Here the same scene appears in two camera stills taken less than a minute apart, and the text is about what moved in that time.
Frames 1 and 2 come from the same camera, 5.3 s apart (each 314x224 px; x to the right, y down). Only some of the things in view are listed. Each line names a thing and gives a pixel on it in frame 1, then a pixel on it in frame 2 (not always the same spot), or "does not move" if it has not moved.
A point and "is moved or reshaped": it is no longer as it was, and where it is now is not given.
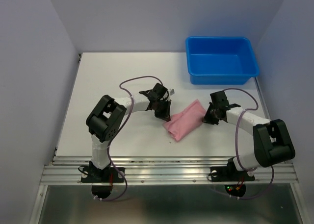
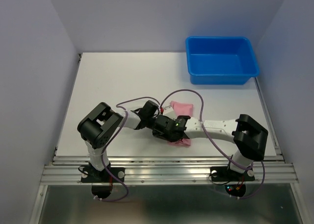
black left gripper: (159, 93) -> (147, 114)
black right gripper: (207, 118) -> (170, 138)
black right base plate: (229, 174) does not move
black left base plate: (92, 174) does not move
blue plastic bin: (220, 60) does not move
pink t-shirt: (181, 124) is moved or reshaped
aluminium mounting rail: (165, 170) does not move
